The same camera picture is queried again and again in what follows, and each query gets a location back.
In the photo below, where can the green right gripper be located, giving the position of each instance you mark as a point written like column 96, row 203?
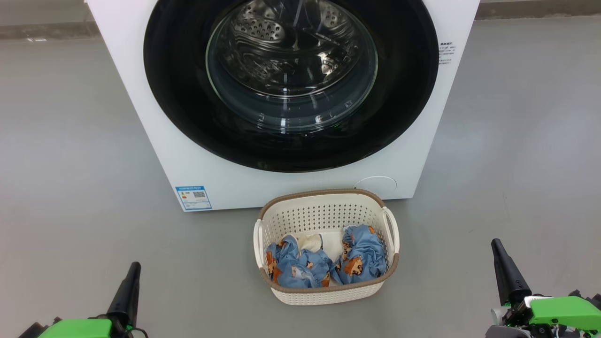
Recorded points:
column 563, row 310

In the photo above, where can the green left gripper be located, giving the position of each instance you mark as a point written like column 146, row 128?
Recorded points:
column 80, row 328

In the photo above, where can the blue bear-print garment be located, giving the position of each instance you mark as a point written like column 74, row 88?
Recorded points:
column 366, row 256

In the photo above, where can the blue and cream printed garment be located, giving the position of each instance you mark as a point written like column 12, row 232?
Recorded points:
column 293, row 270

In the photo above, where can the black round glass washer door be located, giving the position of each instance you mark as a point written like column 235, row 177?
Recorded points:
column 178, row 94

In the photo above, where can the white front-load washing machine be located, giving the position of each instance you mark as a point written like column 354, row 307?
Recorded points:
column 197, row 188

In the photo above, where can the blue energy label sticker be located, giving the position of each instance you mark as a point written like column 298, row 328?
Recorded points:
column 192, row 198

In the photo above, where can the round white filter cover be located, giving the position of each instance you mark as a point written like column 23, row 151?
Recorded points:
column 378, row 183

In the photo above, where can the cream basket with brown rim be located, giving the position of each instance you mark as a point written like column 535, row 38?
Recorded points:
column 324, row 213

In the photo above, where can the perforated stainless steel drum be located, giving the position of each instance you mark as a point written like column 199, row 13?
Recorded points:
column 263, row 28

